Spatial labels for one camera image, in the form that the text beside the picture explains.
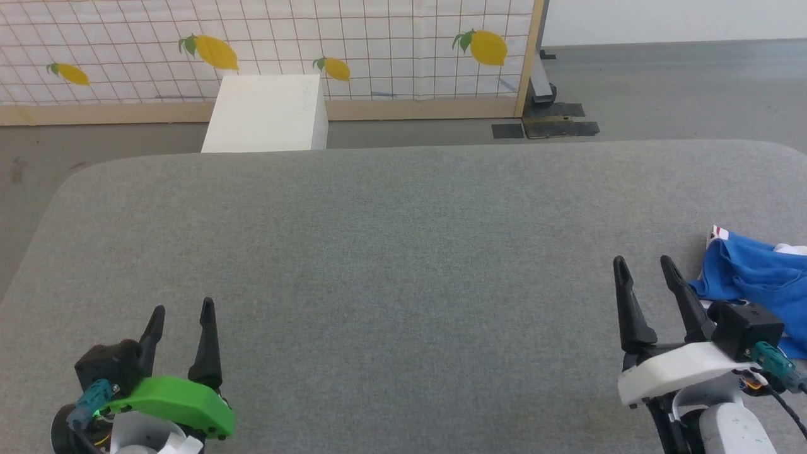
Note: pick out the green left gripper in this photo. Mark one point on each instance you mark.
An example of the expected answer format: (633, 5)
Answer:
(183, 400)

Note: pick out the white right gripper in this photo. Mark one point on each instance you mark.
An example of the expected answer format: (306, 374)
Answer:
(681, 372)

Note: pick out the blue white basketball jersey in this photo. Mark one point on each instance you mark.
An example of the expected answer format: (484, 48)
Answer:
(756, 277)

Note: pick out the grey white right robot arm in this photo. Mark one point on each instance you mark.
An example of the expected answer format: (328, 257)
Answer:
(731, 429)

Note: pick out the grey upholstered surface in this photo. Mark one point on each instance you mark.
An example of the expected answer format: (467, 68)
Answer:
(403, 252)

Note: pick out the white box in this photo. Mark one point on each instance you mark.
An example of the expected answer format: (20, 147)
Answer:
(265, 113)

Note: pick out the grey metal partition foot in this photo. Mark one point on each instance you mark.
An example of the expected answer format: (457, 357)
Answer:
(542, 82)

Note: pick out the lemon print partition screen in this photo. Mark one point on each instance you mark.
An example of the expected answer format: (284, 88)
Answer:
(378, 44)

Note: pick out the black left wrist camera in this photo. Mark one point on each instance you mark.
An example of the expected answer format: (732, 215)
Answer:
(107, 362)

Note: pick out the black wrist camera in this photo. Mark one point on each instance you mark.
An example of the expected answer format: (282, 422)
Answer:
(747, 328)
(107, 362)

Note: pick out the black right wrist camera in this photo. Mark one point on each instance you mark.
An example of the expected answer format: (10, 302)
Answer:
(747, 328)

